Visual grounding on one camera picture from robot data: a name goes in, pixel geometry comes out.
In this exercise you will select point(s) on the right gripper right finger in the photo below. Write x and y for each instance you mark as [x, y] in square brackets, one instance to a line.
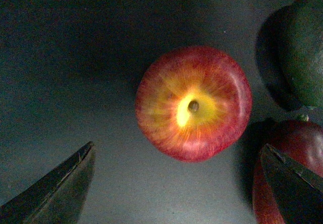
[296, 189]

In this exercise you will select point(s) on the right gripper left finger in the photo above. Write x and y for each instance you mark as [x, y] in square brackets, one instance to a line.
[59, 196]

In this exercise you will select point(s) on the red yellow apple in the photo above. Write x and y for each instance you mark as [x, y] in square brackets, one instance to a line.
[193, 102]

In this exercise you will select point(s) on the dark red apple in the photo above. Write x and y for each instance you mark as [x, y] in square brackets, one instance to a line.
[302, 141]

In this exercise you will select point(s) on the green avocado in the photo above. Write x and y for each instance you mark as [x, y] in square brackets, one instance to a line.
[289, 54]

